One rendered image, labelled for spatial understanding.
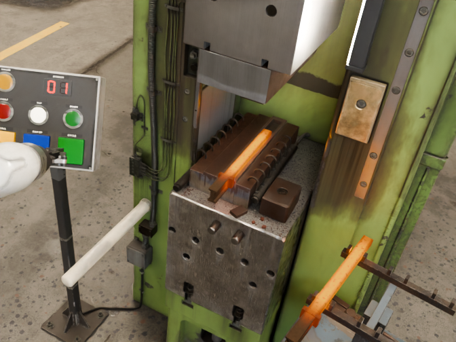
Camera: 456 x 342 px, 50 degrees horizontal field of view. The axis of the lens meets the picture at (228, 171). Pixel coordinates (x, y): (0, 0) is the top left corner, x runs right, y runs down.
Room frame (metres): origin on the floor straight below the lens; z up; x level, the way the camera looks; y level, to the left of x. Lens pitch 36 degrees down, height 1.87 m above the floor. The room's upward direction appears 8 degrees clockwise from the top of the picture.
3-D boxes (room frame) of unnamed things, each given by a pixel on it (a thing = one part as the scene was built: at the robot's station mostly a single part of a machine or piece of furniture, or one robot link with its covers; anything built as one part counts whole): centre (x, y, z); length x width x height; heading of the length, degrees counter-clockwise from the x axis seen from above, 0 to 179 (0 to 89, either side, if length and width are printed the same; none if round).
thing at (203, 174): (1.35, -0.06, 0.96); 0.42 x 0.20 x 0.09; 158
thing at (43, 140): (1.16, 0.57, 1.01); 0.07 x 0.05 x 0.07; 93
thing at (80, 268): (1.20, 0.37, 0.62); 0.44 x 0.05 x 0.05; 158
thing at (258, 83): (1.35, -0.06, 1.32); 0.42 x 0.20 x 0.10; 158
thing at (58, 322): (1.29, 0.57, 0.05); 0.22 x 0.22 x 0.09; 68
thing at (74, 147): (1.17, 0.47, 1.01); 0.07 x 0.05 x 0.07; 93
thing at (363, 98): (1.16, -0.32, 1.27); 0.09 x 0.02 x 0.17; 68
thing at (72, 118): (1.21, 0.47, 1.09); 0.05 x 0.03 x 0.04; 68
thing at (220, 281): (1.34, -0.11, 0.69); 0.56 x 0.38 x 0.45; 158
